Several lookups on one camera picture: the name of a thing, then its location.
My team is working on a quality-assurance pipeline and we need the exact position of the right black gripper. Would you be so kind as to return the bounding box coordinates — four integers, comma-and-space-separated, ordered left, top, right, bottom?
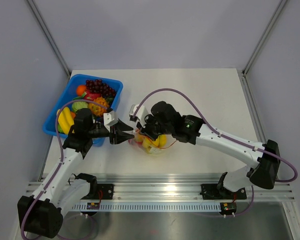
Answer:
137, 112, 174, 142

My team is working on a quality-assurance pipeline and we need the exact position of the clear zip top bag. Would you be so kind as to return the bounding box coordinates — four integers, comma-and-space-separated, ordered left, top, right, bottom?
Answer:
128, 129, 177, 156

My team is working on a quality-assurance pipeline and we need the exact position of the large yellow banana bunch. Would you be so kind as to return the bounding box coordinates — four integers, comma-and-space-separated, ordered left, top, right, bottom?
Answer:
135, 134, 168, 154

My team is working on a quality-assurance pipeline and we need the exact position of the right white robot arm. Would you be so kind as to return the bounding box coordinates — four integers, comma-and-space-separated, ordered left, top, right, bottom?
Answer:
134, 101, 281, 198

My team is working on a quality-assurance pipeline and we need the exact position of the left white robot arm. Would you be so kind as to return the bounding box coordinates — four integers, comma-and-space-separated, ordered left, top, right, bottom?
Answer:
17, 108, 134, 240

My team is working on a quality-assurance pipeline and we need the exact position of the orange spiky fruit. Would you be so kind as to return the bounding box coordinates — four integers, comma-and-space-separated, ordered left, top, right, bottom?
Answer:
88, 97, 109, 117

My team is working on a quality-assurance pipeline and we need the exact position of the pink dragon fruit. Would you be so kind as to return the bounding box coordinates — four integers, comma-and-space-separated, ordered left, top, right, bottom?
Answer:
81, 89, 101, 101

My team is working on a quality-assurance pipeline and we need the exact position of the green lettuce head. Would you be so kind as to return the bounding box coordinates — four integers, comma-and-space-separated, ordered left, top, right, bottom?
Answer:
71, 101, 89, 113

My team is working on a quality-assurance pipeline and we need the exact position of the purple grape bunch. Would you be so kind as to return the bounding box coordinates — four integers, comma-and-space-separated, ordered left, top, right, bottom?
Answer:
85, 79, 117, 98

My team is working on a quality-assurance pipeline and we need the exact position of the small yellow banana bunch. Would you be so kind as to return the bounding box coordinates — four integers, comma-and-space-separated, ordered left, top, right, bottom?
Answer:
57, 107, 74, 135

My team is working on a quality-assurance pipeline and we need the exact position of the round orange fruit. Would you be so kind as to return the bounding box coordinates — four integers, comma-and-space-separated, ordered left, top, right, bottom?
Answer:
76, 85, 87, 96

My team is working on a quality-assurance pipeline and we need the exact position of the blue plastic bin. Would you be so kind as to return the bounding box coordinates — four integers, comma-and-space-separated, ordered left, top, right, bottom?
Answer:
42, 74, 124, 136

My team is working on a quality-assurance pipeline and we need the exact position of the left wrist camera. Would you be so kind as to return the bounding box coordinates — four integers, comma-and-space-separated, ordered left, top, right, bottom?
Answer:
103, 111, 119, 130

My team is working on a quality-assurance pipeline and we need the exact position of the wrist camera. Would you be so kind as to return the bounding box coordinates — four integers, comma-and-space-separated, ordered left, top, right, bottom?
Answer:
129, 104, 149, 126
103, 111, 119, 130

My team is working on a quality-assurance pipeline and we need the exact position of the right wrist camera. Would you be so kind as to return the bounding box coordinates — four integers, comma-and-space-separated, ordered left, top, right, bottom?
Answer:
129, 104, 149, 126

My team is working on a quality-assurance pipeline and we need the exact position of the aluminium mounting rail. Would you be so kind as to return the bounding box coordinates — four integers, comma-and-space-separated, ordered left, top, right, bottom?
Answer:
25, 173, 295, 202

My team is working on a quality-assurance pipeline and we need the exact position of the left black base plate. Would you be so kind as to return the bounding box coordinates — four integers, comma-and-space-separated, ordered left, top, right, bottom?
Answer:
88, 183, 114, 200

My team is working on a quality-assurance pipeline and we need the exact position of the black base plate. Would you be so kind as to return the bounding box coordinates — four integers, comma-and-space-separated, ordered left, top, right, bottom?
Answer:
200, 183, 247, 200
88, 183, 114, 200

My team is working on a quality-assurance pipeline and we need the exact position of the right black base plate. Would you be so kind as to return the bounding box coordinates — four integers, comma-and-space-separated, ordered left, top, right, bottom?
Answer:
200, 183, 247, 200

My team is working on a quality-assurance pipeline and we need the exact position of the left aluminium frame post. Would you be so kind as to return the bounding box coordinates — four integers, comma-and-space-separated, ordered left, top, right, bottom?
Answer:
25, 0, 72, 80

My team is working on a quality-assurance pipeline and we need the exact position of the aluminium frame post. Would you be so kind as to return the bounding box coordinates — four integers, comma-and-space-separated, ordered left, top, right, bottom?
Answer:
25, 0, 72, 80
241, 0, 290, 76

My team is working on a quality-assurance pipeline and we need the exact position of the white slotted cable duct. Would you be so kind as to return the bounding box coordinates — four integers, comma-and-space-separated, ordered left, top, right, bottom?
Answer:
70, 202, 221, 213

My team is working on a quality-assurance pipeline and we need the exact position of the right aluminium frame post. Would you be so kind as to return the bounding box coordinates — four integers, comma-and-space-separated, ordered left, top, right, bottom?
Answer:
241, 0, 290, 76

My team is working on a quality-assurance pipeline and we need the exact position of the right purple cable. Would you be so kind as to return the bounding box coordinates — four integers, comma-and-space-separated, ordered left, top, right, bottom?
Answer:
133, 88, 298, 218

